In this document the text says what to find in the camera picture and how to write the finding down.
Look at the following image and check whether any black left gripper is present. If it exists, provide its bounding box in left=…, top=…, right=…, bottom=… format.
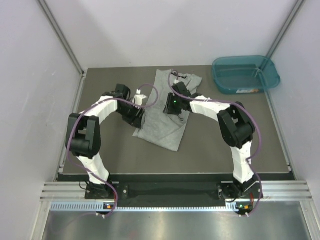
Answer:
left=116, top=102, right=145, bottom=130

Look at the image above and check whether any grey adidas t-shirt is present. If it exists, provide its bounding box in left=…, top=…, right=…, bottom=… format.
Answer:
left=133, top=69, right=190, bottom=152

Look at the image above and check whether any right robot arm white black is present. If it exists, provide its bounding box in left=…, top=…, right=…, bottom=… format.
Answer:
left=163, top=92, right=255, bottom=202

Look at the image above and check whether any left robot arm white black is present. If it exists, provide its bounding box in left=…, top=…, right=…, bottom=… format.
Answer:
left=65, top=84, right=148, bottom=199

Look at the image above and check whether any teal plastic bin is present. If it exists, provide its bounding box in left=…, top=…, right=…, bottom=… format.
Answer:
left=211, top=55, right=281, bottom=95

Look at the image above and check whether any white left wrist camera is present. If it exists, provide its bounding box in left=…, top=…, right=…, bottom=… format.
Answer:
left=131, top=89, right=148, bottom=106

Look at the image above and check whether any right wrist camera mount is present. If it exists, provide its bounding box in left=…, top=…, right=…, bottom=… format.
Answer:
left=172, top=81, right=191, bottom=98

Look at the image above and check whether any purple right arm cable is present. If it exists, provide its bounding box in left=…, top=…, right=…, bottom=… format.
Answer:
left=167, top=70, right=263, bottom=218

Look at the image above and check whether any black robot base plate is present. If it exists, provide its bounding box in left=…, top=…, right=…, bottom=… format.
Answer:
left=85, top=181, right=263, bottom=208

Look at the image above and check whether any slotted grey cable duct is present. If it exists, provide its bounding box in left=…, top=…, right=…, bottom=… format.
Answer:
left=49, top=201, right=253, bottom=212

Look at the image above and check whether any aluminium front rail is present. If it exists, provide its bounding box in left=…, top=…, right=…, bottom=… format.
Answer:
left=40, top=180, right=312, bottom=202

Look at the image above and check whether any left aluminium frame post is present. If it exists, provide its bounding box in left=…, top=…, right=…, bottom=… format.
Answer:
left=36, top=0, right=85, bottom=77

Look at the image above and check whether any aluminium frame post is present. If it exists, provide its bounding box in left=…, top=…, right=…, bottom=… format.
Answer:
left=266, top=0, right=306, bottom=59
left=36, top=0, right=85, bottom=77

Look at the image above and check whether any right aluminium frame post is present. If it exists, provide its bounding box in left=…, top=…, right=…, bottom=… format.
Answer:
left=266, top=0, right=306, bottom=59

